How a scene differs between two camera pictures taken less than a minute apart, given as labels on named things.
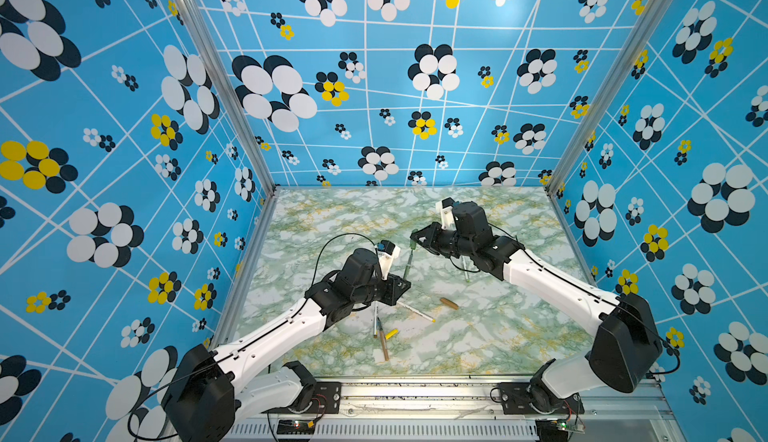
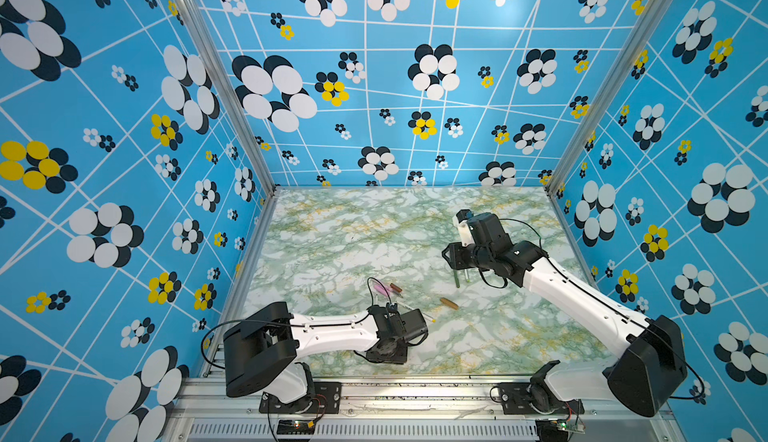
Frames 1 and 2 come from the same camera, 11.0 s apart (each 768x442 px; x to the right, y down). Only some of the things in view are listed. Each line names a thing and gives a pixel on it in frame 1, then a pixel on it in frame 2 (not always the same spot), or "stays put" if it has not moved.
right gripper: [433, 232] -> [454, 260]
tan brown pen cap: [449, 303] stays put
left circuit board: [295, 427] stays put
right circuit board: [556, 429] stays put
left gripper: [393, 287] -> [402, 360]
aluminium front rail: [467, 412] stays put
